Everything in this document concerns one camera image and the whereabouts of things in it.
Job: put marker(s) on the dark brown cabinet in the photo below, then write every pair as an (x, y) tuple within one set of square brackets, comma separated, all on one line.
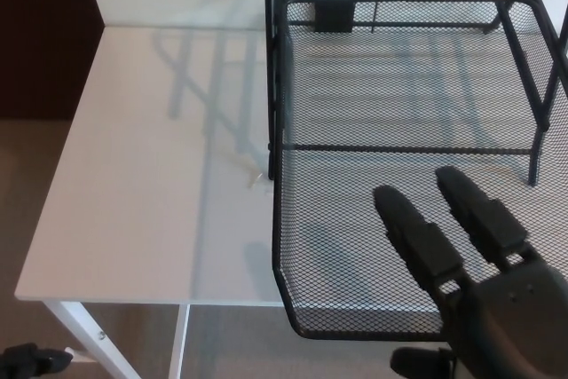
[(40, 33)]

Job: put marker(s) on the black rectangular label plate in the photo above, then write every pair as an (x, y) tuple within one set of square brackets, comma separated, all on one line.
[(334, 17)]

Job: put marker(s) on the black mesh file tray layer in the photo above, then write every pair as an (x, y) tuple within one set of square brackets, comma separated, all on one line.
[(337, 228)]

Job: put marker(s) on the black metal file tray frame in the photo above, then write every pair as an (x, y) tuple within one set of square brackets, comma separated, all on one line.
[(273, 64)]

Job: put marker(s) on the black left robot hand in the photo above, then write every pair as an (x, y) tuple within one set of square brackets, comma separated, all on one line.
[(26, 361)]

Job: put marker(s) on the clear tape scrap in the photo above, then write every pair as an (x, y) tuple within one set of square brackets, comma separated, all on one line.
[(256, 179)]

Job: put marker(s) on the white metal table leg frame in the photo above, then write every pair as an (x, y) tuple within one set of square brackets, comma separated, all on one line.
[(89, 334)]

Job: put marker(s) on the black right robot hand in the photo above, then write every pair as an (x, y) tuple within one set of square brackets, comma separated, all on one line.
[(501, 308)]

